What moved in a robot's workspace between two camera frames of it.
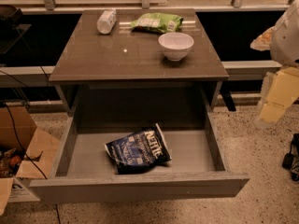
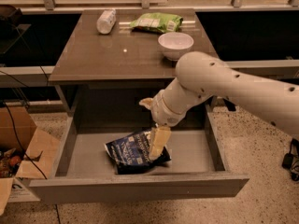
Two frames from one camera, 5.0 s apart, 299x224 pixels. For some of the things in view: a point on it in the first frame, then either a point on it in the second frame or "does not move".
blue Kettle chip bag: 138,151 does not move
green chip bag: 157,21 does not move
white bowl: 176,45 does not move
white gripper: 287,40 to 163,111
